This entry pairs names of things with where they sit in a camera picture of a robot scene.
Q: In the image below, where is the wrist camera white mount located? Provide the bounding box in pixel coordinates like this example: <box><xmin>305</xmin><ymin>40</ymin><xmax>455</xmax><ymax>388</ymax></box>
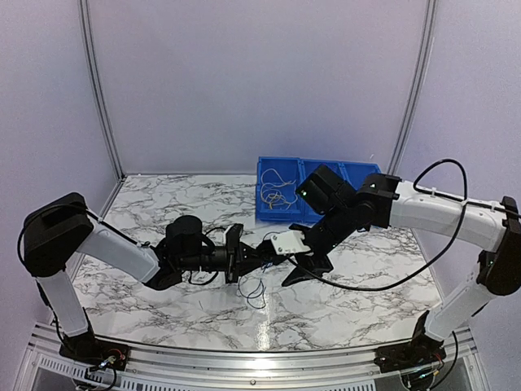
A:
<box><xmin>257</xmin><ymin>230</ymin><xmax>311</xmax><ymax>256</ymax></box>
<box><xmin>225</xmin><ymin>223</ymin><xmax>243</xmax><ymax>253</ymax></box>

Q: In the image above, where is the left aluminium corner post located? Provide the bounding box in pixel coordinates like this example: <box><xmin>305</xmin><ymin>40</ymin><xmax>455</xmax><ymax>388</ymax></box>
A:
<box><xmin>78</xmin><ymin>0</ymin><xmax>125</xmax><ymax>182</ymax></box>

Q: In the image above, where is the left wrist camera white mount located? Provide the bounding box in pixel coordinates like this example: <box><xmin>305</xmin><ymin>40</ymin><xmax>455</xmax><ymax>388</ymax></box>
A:
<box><xmin>225</xmin><ymin>223</ymin><xmax>243</xmax><ymax>253</ymax></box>

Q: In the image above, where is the left blue storage bin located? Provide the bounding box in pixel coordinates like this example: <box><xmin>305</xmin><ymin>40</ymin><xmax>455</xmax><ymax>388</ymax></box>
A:
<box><xmin>256</xmin><ymin>156</ymin><xmax>304</xmax><ymax>223</ymax></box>

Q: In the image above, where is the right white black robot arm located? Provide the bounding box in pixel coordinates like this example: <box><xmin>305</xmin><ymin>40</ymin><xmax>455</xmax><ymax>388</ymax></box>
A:
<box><xmin>270</xmin><ymin>165</ymin><xmax>520</xmax><ymax>365</ymax></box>

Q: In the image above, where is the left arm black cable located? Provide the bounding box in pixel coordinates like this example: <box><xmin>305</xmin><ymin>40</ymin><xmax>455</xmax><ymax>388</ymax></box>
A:
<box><xmin>186</xmin><ymin>226</ymin><xmax>229</xmax><ymax>286</ymax></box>

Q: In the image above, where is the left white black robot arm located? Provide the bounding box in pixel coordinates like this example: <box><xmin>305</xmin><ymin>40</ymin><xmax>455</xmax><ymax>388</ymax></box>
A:
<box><xmin>16</xmin><ymin>192</ymin><xmax>273</xmax><ymax>362</ymax></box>

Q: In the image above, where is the aluminium front rail frame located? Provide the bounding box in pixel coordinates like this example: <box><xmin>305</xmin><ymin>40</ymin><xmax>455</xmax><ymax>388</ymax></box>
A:
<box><xmin>11</xmin><ymin>321</ymin><xmax>496</xmax><ymax>391</ymax></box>

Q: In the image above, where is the middle blue storage bin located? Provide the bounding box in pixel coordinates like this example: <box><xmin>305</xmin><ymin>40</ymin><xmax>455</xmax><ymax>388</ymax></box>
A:
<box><xmin>302</xmin><ymin>159</ymin><xmax>348</xmax><ymax>225</ymax></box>

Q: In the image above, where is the right blue storage bin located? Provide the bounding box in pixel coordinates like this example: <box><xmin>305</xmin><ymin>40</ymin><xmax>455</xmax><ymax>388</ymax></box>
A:
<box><xmin>341</xmin><ymin>161</ymin><xmax>381</xmax><ymax>190</ymax></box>

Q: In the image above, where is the aluminium corner post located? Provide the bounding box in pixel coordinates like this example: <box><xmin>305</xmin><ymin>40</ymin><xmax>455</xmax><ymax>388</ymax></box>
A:
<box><xmin>387</xmin><ymin>0</ymin><xmax>439</xmax><ymax>174</ymax></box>
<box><xmin>78</xmin><ymin>0</ymin><xmax>125</xmax><ymax>182</ymax></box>

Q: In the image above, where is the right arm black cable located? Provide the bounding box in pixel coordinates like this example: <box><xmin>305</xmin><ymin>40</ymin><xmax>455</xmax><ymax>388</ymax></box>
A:
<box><xmin>288</xmin><ymin>158</ymin><xmax>469</xmax><ymax>292</ymax></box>

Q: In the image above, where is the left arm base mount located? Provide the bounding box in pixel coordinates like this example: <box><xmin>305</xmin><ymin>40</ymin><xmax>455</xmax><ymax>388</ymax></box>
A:
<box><xmin>59</xmin><ymin>339</ymin><xmax>130</xmax><ymax>371</ymax></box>

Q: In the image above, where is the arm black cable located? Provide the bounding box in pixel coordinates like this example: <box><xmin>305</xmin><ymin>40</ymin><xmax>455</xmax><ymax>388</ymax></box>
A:
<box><xmin>186</xmin><ymin>226</ymin><xmax>229</xmax><ymax>286</ymax></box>
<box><xmin>288</xmin><ymin>158</ymin><xmax>469</xmax><ymax>292</ymax></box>

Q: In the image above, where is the blue storage bin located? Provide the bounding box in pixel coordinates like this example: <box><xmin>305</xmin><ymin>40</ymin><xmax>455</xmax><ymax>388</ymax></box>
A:
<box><xmin>256</xmin><ymin>156</ymin><xmax>304</xmax><ymax>223</ymax></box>
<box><xmin>341</xmin><ymin>161</ymin><xmax>381</xmax><ymax>190</ymax></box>
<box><xmin>302</xmin><ymin>159</ymin><xmax>348</xmax><ymax>225</ymax></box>

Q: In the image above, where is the right aluminium corner post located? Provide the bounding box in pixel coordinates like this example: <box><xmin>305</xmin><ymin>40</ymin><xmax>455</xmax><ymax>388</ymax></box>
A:
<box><xmin>387</xmin><ymin>0</ymin><xmax>439</xmax><ymax>174</ymax></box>

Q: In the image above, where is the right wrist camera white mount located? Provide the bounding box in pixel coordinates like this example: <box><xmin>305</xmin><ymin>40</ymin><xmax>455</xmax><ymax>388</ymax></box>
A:
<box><xmin>257</xmin><ymin>230</ymin><xmax>311</xmax><ymax>256</ymax></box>

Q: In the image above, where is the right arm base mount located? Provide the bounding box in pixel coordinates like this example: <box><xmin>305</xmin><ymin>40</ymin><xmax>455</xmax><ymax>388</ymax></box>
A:
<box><xmin>374</xmin><ymin>341</ymin><xmax>446</xmax><ymax>373</ymax></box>

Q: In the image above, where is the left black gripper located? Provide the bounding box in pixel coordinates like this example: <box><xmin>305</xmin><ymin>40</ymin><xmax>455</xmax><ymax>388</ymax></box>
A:
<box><xmin>178</xmin><ymin>233</ymin><xmax>269</xmax><ymax>283</ymax></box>

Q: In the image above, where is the white wire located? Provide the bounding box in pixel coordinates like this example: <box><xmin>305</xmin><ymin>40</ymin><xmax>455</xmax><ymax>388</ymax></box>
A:
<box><xmin>260</xmin><ymin>167</ymin><xmax>300</xmax><ymax>211</ymax></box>

